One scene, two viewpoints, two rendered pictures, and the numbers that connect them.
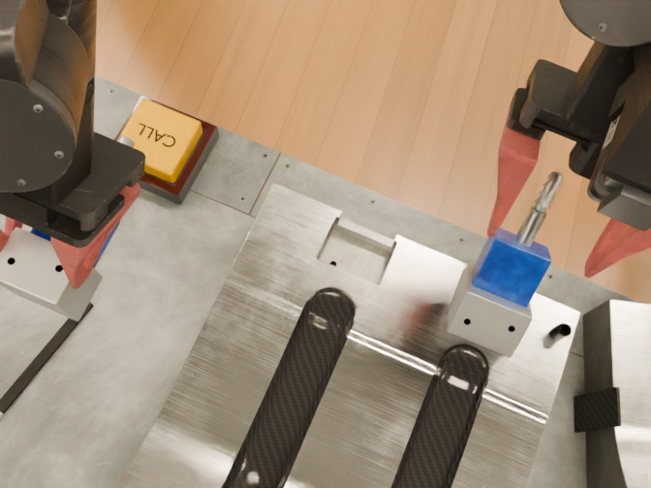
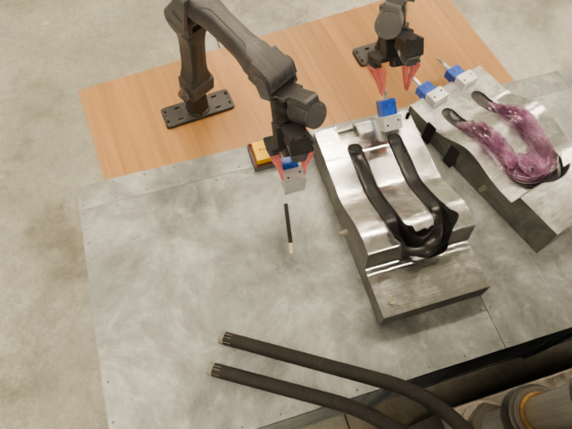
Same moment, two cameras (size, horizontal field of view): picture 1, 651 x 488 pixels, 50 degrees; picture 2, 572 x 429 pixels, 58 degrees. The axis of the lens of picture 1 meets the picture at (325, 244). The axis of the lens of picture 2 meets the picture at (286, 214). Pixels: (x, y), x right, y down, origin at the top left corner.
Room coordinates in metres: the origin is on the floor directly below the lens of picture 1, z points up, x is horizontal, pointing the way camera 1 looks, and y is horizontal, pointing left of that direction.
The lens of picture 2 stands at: (-0.42, 0.52, 1.98)
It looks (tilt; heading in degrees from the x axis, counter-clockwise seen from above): 63 degrees down; 329
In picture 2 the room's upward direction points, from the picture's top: 1 degrees clockwise
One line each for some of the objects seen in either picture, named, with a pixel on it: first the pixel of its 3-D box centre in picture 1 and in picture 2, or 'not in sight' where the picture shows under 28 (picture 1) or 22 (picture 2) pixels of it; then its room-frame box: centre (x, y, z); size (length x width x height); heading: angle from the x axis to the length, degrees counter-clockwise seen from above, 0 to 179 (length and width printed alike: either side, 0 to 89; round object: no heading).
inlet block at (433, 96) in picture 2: not in sight; (424, 88); (0.23, -0.31, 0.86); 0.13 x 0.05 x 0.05; 4
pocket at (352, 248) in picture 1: (356, 254); (346, 135); (0.19, -0.03, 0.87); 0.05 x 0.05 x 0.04; 77
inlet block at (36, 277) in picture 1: (82, 216); (287, 163); (0.16, 0.17, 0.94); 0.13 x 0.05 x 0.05; 167
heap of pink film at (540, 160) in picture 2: not in sight; (513, 137); (-0.03, -0.38, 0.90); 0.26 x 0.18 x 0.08; 4
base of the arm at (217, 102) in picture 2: not in sight; (196, 100); (0.52, 0.26, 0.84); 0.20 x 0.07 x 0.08; 83
